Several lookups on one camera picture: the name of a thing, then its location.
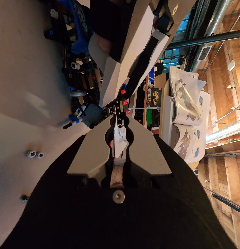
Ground black blue toy car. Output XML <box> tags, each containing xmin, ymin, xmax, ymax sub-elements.
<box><xmin>44</xmin><ymin>0</ymin><xmax>105</xmax><ymax>130</ymax></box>

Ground light grey desk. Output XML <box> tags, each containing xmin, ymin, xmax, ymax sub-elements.
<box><xmin>0</xmin><ymin>0</ymin><xmax>105</xmax><ymax>247</ymax></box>

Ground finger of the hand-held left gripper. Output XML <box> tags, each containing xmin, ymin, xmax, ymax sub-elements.
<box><xmin>99</xmin><ymin>6</ymin><xmax>155</xmax><ymax>108</ymax></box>
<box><xmin>124</xmin><ymin>30</ymin><xmax>170</xmax><ymax>99</ymax></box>

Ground black yellow toy box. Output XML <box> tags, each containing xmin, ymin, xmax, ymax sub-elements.
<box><xmin>146</xmin><ymin>88</ymin><xmax>163</xmax><ymax>108</ymax></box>

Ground black beam assembly red pins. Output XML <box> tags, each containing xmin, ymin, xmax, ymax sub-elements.
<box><xmin>101</xmin><ymin>88</ymin><xmax>130</xmax><ymax>129</ymax></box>

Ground white air vent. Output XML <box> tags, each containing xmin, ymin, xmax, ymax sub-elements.
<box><xmin>196</xmin><ymin>45</ymin><xmax>213</xmax><ymax>62</ymax></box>

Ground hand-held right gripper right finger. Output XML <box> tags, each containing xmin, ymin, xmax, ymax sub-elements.
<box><xmin>123</xmin><ymin>113</ymin><xmax>172</xmax><ymax>188</ymax></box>

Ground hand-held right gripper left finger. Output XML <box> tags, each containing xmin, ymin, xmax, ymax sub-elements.
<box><xmin>67</xmin><ymin>114</ymin><xmax>115</xmax><ymax>187</ymax></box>

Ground person's left hand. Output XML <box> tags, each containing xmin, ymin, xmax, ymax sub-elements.
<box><xmin>97</xmin><ymin>35</ymin><xmax>112</xmax><ymax>52</ymax></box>

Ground instruction book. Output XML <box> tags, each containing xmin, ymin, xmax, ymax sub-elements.
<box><xmin>168</xmin><ymin>66</ymin><xmax>212</xmax><ymax>164</ymax></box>

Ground black steel post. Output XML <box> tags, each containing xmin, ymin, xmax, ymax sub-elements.
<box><xmin>167</xmin><ymin>29</ymin><xmax>240</xmax><ymax>50</ymax></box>

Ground silver air duct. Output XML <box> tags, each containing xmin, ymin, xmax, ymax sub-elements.
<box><xmin>205</xmin><ymin>117</ymin><xmax>240</xmax><ymax>145</ymax></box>

